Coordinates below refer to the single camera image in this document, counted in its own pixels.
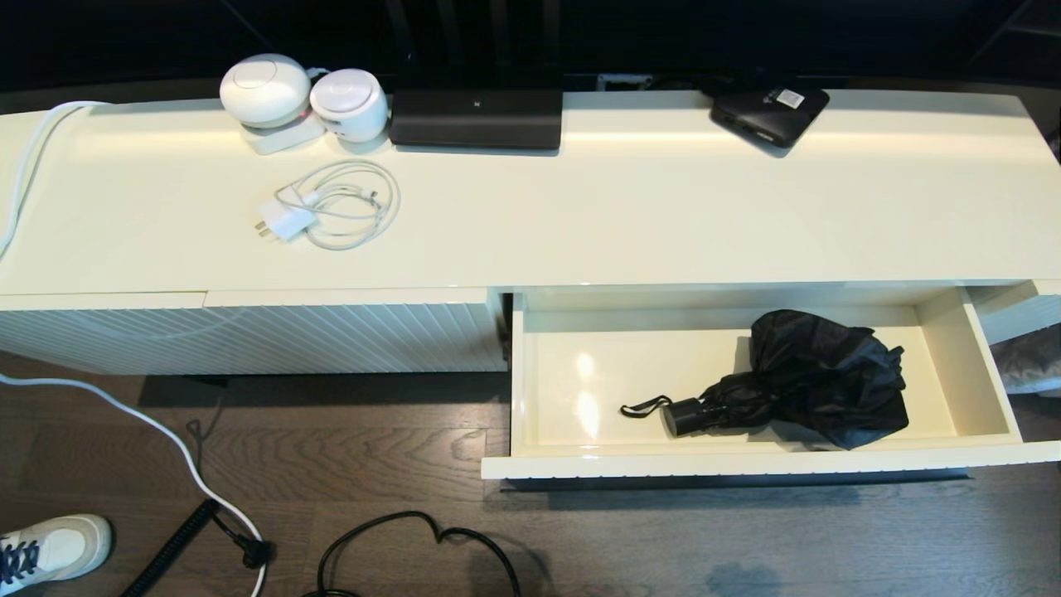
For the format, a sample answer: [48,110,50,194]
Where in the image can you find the cream ribbed-front drawer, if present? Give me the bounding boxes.
[481,282,1061,482]

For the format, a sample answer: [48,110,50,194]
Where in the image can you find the black folding umbrella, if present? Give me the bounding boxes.
[620,309,910,451]

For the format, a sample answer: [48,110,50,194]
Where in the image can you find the white slatted cabinet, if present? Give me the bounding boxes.
[0,87,1061,376]

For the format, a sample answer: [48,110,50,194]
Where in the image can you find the black router with antennas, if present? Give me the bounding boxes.
[385,0,564,150]

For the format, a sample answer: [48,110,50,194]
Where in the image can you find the white charger adapter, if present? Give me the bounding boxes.
[254,199,317,241]

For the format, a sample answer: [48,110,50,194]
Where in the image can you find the small white round device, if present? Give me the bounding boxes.
[309,68,390,144]

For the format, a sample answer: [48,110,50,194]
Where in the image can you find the black set-top box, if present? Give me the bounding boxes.
[710,83,831,150]

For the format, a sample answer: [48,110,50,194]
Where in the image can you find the large white round device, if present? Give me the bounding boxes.
[219,53,326,155]

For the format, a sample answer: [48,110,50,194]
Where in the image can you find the white fluffy slipper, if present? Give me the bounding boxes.
[991,325,1061,397]

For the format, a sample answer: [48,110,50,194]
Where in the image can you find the white sneaker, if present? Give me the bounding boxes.
[0,514,113,594]

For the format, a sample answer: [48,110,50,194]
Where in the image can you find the white coiled charging cable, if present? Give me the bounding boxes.
[275,159,402,250]

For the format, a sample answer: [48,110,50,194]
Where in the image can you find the black looped power cable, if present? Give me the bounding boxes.
[300,510,523,597]

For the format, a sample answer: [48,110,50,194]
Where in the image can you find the thin black cable with plug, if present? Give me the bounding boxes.
[211,506,274,570]

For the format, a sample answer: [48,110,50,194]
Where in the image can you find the white power strip cable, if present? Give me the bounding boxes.
[0,373,268,597]

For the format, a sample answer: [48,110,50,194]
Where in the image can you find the black coiled cable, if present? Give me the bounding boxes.
[120,497,220,597]

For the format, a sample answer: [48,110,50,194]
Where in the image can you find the thick white cable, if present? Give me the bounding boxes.
[0,99,113,260]

